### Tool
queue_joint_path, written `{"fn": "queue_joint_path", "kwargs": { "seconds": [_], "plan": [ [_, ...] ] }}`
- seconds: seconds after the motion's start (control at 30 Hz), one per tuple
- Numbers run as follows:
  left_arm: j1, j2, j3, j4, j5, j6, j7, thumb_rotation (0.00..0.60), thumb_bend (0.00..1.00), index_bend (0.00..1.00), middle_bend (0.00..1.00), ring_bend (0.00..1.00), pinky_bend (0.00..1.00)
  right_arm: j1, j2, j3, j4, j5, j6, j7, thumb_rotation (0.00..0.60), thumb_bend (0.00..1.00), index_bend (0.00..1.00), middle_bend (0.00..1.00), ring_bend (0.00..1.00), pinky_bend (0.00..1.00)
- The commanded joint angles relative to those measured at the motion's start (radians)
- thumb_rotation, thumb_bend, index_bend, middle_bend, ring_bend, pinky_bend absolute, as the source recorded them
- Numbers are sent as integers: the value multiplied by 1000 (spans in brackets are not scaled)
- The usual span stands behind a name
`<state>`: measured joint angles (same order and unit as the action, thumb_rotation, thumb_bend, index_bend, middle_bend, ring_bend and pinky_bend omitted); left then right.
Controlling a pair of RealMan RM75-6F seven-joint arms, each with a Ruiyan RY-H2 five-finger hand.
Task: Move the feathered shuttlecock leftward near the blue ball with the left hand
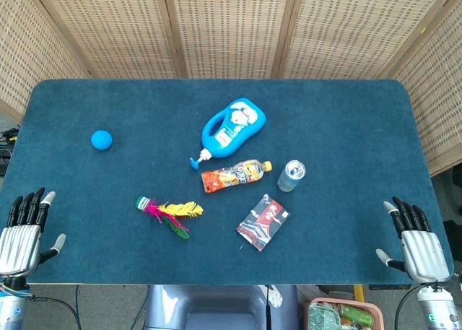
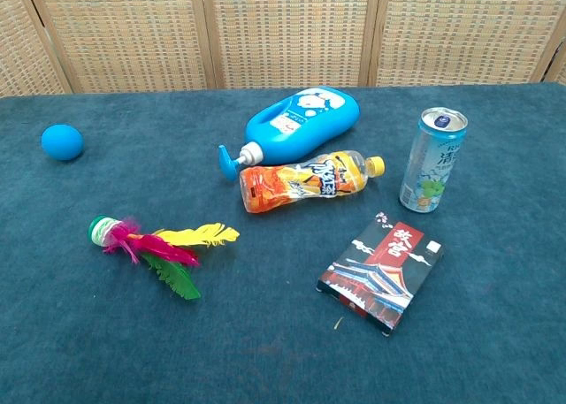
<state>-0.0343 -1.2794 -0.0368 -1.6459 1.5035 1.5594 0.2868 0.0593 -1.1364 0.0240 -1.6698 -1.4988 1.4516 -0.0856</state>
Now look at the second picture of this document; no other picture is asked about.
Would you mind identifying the colourful toy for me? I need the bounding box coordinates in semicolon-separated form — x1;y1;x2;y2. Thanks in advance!
88;215;241;301

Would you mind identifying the blue pump detergent bottle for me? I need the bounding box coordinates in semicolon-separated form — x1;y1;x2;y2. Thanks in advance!
218;86;362;183

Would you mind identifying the light blue drink can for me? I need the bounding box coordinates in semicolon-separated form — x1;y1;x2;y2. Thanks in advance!
399;107;469;214

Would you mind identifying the woven bamboo screen panel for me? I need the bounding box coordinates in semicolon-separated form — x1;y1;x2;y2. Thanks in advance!
542;32;566;86
201;0;382;90
0;0;74;98
21;0;218;95
366;0;566;88

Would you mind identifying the blue foam ball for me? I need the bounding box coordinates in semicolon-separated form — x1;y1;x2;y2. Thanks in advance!
41;124;85;163

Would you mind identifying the orange iced tea bottle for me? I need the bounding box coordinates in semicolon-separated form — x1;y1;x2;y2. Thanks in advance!
239;149;386;214

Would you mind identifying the black red card box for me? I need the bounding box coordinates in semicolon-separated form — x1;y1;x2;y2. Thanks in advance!
317;210;447;337

